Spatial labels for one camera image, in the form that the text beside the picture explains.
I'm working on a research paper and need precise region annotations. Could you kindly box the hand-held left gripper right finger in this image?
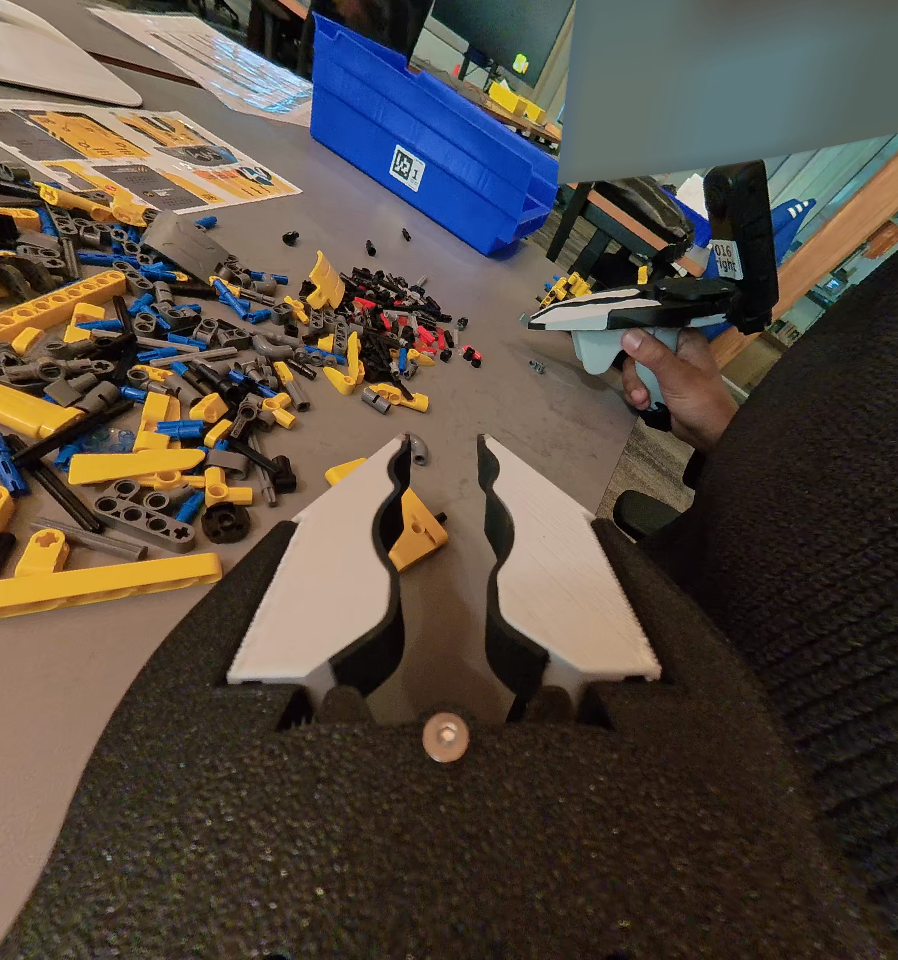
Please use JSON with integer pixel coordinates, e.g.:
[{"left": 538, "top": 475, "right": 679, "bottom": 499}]
[{"left": 477, "top": 433, "right": 662, "bottom": 714}]

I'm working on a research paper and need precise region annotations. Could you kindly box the black chair armrest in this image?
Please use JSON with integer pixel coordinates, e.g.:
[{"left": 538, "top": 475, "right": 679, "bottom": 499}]
[{"left": 614, "top": 489, "right": 693, "bottom": 540}]

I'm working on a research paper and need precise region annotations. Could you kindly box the yellow flat panel piece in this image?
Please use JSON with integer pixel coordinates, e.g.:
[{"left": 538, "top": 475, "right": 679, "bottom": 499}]
[{"left": 324, "top": 456, "right": 450, "bottom": 573}]

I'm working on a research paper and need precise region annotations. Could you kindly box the black display screen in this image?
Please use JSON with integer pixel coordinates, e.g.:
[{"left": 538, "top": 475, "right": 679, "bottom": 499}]
[{"left": 410, "top": 0, "right": 576, "bottom": 93}]

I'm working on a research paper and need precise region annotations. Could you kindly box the yellow black toy model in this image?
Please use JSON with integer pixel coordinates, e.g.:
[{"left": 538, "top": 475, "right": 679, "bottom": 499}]
[{"left": 539, "top": 271, "right": 594, "bottom": 311}]

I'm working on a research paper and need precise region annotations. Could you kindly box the blue plastic bin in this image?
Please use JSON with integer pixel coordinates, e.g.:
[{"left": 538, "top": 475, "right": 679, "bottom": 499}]
[{"left": 310, "top": 13, "right": 562, "bottom": 261}]

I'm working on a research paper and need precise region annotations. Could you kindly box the wooden beam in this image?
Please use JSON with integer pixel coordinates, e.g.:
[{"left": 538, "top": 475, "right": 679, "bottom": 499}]
[{"left": 707, "top": 127, "right": 898, "bottom": 369}]

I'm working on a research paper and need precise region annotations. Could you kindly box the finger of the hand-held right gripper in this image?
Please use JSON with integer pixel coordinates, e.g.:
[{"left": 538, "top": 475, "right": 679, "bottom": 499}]
[
  {"left": 539, "top": 287, "right": 672, "bottom": 321},
  {"left": 527, "top": 310, "right": 669, "bottom": 333}
]

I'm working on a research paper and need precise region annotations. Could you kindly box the dark grey panel piece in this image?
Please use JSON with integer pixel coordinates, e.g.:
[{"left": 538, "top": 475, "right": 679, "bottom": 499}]
[{"left": 143, "top": 210, "right": 234, "bottom": 280}]

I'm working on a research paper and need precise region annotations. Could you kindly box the black bag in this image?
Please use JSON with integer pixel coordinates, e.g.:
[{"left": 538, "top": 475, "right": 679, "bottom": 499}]
[{"left": 606, "top": 177, "right": 696, "bottom": 249}]

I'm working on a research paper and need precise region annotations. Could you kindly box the large yellow curved panel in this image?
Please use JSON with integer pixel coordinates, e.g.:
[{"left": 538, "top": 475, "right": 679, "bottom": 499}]
[{"left": 305, "top": 250, "right": 347, "bottom": 311}]

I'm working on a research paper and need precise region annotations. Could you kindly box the person's right hand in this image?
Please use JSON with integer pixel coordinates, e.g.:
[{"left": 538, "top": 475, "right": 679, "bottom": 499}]
[{"left": 620, "top": 327, "right": 741, "bottom": 453}]

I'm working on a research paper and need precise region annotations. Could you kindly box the yellow black sticker sheet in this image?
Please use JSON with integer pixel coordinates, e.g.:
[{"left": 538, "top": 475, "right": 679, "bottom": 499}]
[{"left": 0, "top": 97, "right": 304, "bottom": 216}]

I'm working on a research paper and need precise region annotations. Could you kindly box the blue striped cloth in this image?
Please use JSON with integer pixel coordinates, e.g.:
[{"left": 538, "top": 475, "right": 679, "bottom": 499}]
[{"left": 770, "top": 196, "right": 818, "bottom": 243}]

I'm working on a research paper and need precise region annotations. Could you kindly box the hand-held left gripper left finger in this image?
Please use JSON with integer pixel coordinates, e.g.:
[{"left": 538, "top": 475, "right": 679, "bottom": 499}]
[{"left": 227, "top": 432, "right": 414, "bottom": 693}]

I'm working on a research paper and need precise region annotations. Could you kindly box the pile of toy building pieces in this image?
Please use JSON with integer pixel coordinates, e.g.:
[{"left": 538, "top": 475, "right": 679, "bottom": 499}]
[{"left": 0, "top": 153, "right": 487, "bottom": 624}]

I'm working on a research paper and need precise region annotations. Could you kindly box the white instruction paper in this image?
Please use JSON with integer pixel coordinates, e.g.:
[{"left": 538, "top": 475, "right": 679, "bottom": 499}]
[{"left": 87, "top": 6, "right": 317, "bottom": 127}]

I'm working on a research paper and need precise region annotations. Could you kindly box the wooden side desk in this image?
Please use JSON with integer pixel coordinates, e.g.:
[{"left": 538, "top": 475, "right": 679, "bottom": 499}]
[{"left": 545, "top": 180, "right": 690, "bottom": 285}]

